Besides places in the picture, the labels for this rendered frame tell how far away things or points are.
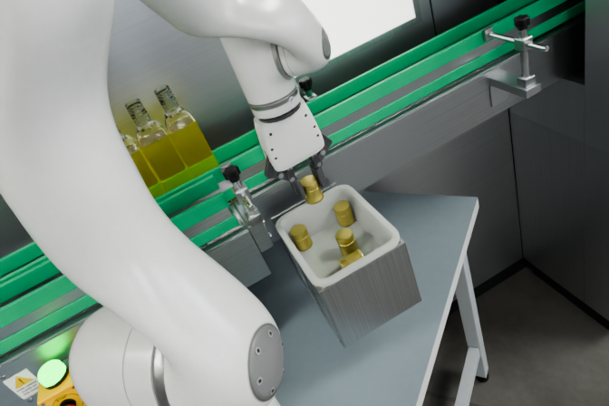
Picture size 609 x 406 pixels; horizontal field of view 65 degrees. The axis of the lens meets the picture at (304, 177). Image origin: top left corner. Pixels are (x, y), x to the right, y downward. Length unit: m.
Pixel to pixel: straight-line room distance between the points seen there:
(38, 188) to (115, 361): 0.20
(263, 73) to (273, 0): 0.13
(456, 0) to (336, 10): 0.35
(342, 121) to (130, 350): 0.67
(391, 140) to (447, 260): 0.30
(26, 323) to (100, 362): 0.46
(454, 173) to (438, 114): 0.45
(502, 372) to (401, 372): 0.89
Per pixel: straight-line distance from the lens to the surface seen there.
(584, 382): 1.84
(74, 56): 0.36
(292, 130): 0.79
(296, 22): 0.65
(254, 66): 0.73
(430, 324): 1.04
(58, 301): 0.96
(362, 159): 1.06
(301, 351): 1.07
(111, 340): 0.53
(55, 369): 0.97
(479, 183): 1.64
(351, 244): 0.91
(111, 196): 0.41
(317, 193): 0.88
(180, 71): 1.05
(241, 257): 0.94
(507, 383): 1.82
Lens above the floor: 1.58
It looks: 33 degrees down
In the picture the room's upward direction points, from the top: 22 degrees counter-clockwise
